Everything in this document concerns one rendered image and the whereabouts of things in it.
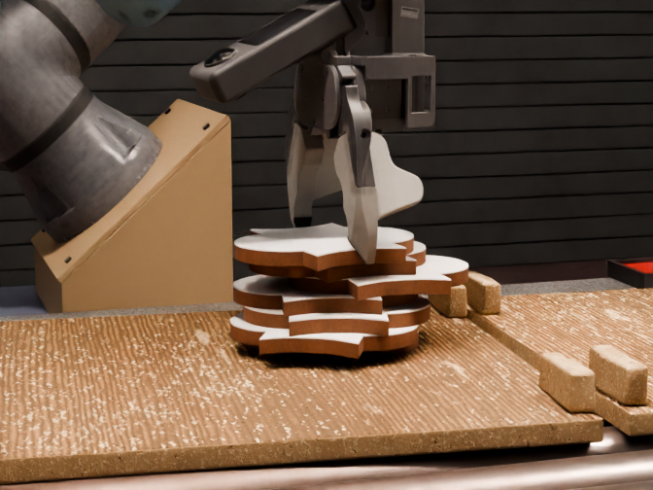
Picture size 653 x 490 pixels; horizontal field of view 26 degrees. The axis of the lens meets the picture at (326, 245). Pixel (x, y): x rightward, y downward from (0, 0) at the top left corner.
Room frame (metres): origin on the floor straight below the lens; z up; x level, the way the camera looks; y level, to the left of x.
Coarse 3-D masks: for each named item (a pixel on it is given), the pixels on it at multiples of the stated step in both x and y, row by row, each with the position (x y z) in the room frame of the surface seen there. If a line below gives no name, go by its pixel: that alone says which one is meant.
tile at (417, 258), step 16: (416, 256) 1.04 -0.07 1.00; (256, 272) 1.02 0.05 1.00; (272, 272) 1.00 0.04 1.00; (288, 272) 1.00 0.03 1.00; (304, 272) 1.00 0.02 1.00; (320, 272) 0.99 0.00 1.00; (336, 272) 0.99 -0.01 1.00; (352, 272) 1.00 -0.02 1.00; (368, 272) 1.00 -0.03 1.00; (384, 272) 1.01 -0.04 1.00; (400, 272) 1.01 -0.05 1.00
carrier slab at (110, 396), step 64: (64, 320) 1.12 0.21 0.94; (128, 320) 1.12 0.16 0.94; (192, 320) 1.12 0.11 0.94; (448, 320) 1.12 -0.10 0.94; (0, 384) 0.93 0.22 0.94; (64, 384) 0.93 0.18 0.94; (128, 384) 0.93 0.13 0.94; (192, 384) 0.93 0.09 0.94; (256, 384) 0.93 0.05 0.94; (320, 384) 0.93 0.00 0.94; (384, 384) 0.93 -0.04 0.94; (448, 384) 0.93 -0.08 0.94; (512, 384) 0.93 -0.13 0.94; (0, 448) 0.79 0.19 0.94; (64, 448) 0.79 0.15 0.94; (128, 448) 0.79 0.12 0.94; (192, 448) 0.80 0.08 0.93; (256, 448) 0.81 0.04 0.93; (320, 448) 0.81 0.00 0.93; (384, 448) 0.82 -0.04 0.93; (448, 448) 0.83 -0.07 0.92
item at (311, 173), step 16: (304, 144) 1.05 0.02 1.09; (320, 144) 1.06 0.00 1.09; (336, 144) 1.08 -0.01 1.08; (304, 160) 1.05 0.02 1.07; (320, 160) 1.06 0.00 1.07; (288, 176) 1.08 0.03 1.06; (304, 176) 1.07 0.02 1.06; (320, 176) 1.08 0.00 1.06; (336, 176) 1.09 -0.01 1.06; (288, 192) 1.08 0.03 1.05; (304, 192) 1.07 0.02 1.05; (320, 192) 1.09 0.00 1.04; (304, 208) 1.07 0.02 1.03; (304, 224) 1.08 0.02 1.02
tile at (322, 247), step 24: (240, 240) 1.02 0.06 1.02; (264, 240) 1.02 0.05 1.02; (288, 240) 1.02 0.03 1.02; (312, 240) 1.02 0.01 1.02; (336, 240) 1.02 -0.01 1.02; (384, 240) 1.02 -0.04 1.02; (408, 240) 1.03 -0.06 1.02; (264, 264) 0.98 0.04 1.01; (288, 264) 0.98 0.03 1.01; (312, 264) 0.97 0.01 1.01; (336, 264) 0.98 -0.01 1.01
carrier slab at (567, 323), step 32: (480, 320) 1.13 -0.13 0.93; (512, 320) 1.12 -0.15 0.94; (544, 320) 1.12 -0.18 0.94; (576, 320) 1.12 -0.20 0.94; (608, 320) 1.12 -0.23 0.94; (640, 320) 1.12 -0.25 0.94; (544, 352) 1.01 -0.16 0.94; (576, 352) 1.01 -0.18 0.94; (640, 352) 1.01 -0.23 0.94; (608, 416) 0.89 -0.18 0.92; (640, 416) 0.86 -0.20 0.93
